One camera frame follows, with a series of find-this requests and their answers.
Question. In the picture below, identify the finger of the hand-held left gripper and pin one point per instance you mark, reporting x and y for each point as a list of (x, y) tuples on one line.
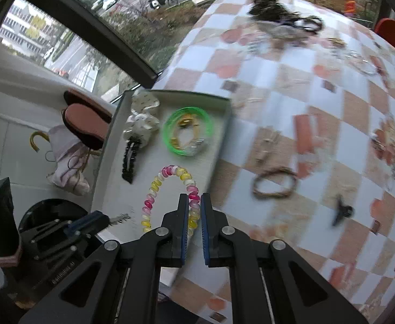
[(86, 222), (66, 247)]

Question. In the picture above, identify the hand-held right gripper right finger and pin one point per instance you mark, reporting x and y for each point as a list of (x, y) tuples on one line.
[(206, 236)]

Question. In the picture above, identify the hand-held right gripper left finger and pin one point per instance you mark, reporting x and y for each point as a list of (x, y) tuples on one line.
[(184, 233)]

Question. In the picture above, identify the silver hair clip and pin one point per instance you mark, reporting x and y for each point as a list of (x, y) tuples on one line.
[(118, 219)]

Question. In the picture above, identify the white shallow box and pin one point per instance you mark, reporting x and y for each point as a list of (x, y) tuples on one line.
[(197, 175)]

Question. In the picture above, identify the black snap hair clip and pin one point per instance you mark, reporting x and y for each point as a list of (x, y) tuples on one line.
[(130, 162)]

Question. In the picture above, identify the green plastic bangle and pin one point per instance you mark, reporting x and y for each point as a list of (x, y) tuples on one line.
[(167, 131)]

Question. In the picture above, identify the cream polka-dot scrunchie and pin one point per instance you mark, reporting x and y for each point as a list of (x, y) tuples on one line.
[(142, 121)]

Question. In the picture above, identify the pale pink cloth bag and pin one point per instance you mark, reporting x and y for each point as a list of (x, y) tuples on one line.
[(66, 162)]

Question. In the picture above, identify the small beige hair clip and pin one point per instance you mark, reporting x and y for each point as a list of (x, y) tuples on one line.
[(266, 146)]

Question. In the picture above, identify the black claw clip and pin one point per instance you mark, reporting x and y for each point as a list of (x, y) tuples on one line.
[(341, 211)]

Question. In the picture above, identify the checkered tablecloth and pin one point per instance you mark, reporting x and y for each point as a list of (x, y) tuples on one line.
[(319, 108)]

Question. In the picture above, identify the small dark earrings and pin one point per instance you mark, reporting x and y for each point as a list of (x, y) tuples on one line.
[(378, 141)]

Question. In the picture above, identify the white lace hair band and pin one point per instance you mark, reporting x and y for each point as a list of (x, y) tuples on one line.
[(280, 33)]

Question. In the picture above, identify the small gold clip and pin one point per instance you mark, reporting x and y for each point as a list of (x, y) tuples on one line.
[(335, 42)]

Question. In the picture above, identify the black floral scrunchie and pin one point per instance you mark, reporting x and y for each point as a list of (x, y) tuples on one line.
[(266, 5)]

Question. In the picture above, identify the red plastic chair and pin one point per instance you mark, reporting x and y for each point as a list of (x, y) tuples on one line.
[(394, 37)]

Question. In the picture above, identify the dark window frame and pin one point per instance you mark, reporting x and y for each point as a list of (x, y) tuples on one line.
[(116, 37)]

